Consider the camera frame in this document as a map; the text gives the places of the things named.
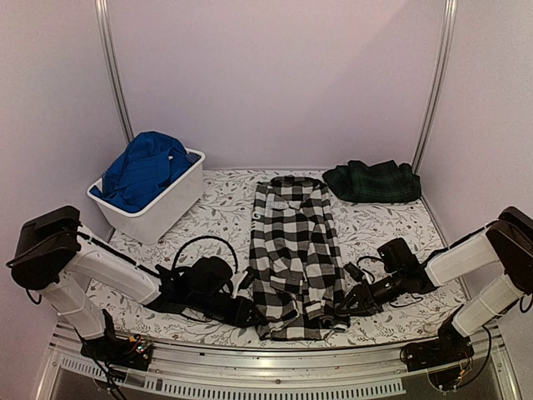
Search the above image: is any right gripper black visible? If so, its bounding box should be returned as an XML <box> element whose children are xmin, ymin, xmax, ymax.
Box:
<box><xmin>336</xmin><ymin>269</ymin><xmax>406</xmax><ymax>317</ymax></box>

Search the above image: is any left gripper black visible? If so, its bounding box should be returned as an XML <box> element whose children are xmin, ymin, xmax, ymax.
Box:
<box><xmin>188</xmin><ymin>292</ymin><xmax>266</xmax><ymax>328</ymax></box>

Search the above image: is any black white checkered shirt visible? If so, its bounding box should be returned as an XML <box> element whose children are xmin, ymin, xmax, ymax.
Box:
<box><xmin>249</xmin><ymin>176</ymin><xmax>350</xmax><ymax>341</ymax></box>

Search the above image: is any green plaid pleated skirt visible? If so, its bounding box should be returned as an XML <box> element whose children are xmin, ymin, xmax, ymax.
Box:
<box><xmin>322</xmin><ymin>160</ymin><xmax>422</xmax><ymax>203</ymax></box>

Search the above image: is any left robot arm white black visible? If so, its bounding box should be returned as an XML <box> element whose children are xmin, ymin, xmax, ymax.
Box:
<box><xmin>7</xmin><ymin>205</ymin><xmax>264</xmax><ymax>362</ymax></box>

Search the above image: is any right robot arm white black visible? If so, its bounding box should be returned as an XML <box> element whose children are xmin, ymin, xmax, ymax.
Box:
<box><xmin>336</xmin><ymin>207</ymin><xmax>532</xmax><ymax>363</ymax></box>

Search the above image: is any white plastic laundry bin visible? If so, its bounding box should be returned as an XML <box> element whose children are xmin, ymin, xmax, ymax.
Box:
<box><xmin>87</xmin><ymin>148</ymin><xmax>206</xmax><ymax>244</ymax></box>

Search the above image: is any blue garment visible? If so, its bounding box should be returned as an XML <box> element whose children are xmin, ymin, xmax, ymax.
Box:
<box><xmin>89</xmin><ymin>131</ymin><xmax>200</xmax><ymax>213</ymax></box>

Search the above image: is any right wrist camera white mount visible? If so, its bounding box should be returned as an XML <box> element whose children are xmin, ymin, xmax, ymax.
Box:
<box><xmin>344</xmin><ymin>262</ymin><xmax>366</xmax><ymax>283</ymax></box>

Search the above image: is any front aluminium rail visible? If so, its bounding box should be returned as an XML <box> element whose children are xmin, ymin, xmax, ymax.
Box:
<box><xmin>36</xmin><ymin>323</ymin><xmax>524</xmax><ymax>399</ymax></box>

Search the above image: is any black camera cable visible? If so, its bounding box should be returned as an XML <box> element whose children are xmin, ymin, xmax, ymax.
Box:
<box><xmin>172</xmin><ymin>236</ymin><xmax>241</xmax><ymax>276</ymax></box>

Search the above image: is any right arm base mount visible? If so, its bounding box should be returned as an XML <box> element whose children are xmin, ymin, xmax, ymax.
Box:
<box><xmin>400</xmin><ymin>337</ymin><xmax>475</xmax><ymax>392</ymax></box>

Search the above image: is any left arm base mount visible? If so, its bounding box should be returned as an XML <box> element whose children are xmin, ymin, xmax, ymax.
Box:
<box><xmin>81</xmin><ymin>332</ymin><xmax>153</xmax><ymax>371</ymax></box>

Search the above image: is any right aluminium frame post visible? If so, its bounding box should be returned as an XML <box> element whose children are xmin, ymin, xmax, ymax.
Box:
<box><xmin>412</xmin><ymin>0</ymin><xmax>458</xmax><ymax>173</ymax></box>

